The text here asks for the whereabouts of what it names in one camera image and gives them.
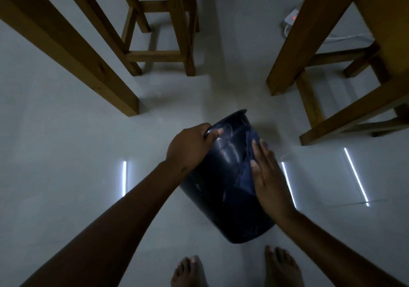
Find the person's left hand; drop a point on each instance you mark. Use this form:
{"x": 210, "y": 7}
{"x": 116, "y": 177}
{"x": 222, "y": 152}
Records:
{"x": 187, "y": 146}

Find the person's right hand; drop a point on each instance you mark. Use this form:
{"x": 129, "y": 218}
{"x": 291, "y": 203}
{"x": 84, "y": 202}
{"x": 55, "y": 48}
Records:
{"x": 271, "y": 187}

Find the person's right middle finger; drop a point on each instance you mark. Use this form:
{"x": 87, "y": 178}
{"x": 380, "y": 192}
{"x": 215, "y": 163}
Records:
{"x": 267, "y": 152}

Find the person's left thumb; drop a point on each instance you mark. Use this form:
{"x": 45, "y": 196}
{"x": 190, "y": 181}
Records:
{"x": 214, "y": 133}

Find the person's right thumb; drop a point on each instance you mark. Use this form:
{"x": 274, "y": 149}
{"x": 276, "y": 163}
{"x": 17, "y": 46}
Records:
{"x": 256, "y": 174}

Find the dark blue plastic bucket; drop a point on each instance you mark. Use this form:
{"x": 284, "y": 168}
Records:
{"x": 223, "y": 181}

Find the person's left forearm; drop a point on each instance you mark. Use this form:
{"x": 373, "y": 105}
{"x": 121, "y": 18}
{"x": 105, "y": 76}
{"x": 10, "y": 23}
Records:
{"x": 111, "y": 226}

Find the person's right forearm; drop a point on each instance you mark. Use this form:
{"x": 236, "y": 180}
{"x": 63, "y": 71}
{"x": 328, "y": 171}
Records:
{"x": 329, "y": 251}

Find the wooden stool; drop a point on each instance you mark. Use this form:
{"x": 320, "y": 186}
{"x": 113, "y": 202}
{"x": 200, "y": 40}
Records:
{"x": 179, "y": 24}
{"x": 354, "y": 114}

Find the person's right foot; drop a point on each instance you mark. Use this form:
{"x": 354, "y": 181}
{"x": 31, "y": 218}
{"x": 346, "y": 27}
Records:
{"x": 282, "y": 269}

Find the person's foot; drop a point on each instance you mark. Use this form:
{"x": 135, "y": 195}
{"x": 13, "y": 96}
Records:
{"x": 282, "y": 269}
{"x": 189, "y": 272}

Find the person's left foot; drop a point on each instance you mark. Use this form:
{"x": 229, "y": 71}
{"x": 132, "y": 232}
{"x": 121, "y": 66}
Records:
{"x": 189, "y": 272}

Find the wooden table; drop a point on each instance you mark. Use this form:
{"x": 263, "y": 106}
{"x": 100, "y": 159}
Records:
{"x": 313, "y": 31}
{"x": 67, "y": 43}

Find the white power strip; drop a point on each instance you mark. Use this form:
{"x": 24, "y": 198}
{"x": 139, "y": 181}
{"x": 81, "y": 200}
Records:
{"x": 291, "y": 18}

